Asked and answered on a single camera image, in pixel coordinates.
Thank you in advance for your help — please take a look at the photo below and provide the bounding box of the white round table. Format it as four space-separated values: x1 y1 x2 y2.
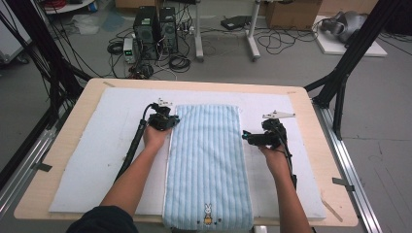
43 0 96 16

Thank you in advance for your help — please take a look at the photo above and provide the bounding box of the grey tape strip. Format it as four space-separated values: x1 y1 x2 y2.
331 177 356 192
32 162 52 173

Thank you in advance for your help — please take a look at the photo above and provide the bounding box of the slim black computer tower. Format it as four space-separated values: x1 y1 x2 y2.
158 7 179 54

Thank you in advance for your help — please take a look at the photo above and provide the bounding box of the black metal frame strut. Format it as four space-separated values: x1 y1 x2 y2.
0 0 93 130
304 0 412 141

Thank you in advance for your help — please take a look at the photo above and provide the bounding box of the large cardboard box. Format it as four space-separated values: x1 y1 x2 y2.
265 0 324 31

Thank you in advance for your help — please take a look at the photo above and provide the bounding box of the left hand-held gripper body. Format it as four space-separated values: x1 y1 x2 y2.
147 98 173 132

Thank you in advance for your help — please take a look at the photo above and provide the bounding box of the aluminium rail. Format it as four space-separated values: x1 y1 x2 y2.
0 106 71 221
312 100 385 233

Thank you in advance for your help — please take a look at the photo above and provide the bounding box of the person's right hand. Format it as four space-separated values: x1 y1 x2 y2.
258 145 291 180

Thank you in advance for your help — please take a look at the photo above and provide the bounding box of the white desk frame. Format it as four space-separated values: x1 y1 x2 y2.
193 0 261 63

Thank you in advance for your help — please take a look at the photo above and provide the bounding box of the loose black floor cable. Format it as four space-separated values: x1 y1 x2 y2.
256 27 320 55

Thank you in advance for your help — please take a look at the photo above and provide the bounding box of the large black cable coil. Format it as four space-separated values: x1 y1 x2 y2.
168 54 192 74

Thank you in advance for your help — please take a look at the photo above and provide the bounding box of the thin wooden stick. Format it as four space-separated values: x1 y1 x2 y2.
320 198 344 223

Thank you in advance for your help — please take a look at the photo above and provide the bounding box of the person's left hand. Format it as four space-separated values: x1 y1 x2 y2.
143 125 173 151

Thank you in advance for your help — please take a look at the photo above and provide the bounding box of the white bench power supply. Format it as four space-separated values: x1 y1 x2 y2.
122 37 137 64

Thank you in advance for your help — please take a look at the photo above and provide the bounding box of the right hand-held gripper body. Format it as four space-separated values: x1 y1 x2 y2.
256 110 296 150

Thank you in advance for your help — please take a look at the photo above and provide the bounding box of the black flat device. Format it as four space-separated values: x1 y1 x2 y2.
221 15 252 31

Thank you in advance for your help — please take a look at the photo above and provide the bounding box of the white foam mat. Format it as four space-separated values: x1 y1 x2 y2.
48 86 327 221

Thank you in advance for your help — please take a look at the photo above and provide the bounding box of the white floor board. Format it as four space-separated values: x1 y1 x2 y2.
313 15 388 58

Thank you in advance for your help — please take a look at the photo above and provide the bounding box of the person's dark sleeve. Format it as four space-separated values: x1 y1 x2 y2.
66 205 140 233

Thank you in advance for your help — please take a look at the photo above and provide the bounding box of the large black computer tower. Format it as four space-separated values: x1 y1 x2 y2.
133 6 160 61

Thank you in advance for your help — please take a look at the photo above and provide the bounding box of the light blue striped towel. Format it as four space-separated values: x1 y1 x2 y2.
161 104 255 231

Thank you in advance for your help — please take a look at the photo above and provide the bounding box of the small black cable coil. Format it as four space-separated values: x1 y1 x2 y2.
106 39 124 55

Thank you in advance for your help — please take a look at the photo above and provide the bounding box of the clear plastic bag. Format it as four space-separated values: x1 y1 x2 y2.
71 14 101 36

